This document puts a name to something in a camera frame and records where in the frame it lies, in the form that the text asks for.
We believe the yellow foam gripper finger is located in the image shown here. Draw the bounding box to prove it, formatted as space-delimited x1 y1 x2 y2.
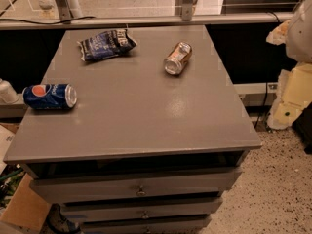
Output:
267 63 312 130

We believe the blue pepsi can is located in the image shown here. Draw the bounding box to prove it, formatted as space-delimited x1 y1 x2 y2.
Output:
22 84 77 110

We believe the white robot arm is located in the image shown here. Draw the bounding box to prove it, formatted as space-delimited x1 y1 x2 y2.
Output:
266 0 312 130

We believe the grey drawer cabinet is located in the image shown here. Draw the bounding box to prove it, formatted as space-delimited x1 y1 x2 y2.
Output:
3 24 263 234

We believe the bottom grey drawer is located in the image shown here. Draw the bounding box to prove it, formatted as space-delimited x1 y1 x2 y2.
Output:
81 214 211 234

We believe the grey drawer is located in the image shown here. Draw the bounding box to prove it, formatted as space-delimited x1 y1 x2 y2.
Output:
61 197 222 222
81 214 211 234
30 168 242 204

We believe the blue chip bag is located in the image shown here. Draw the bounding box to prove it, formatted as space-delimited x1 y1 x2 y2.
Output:
78 29 137 61

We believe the top grey drawer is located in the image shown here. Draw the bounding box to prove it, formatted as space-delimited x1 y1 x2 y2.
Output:
30 168 242 204

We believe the middle grey drawer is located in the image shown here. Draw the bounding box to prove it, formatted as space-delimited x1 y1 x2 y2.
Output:
61 197 222 222

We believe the white plastic bottle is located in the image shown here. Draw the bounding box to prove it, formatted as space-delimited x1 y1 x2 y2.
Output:
0 79 19 103

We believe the cardboard box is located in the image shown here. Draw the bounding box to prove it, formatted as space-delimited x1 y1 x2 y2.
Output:
0 175 51 234

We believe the black power cable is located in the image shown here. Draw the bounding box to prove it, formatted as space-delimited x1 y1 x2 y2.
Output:
253 81 269 129

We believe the metal rail frame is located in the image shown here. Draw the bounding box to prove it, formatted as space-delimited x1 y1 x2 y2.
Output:
0 0 296 30

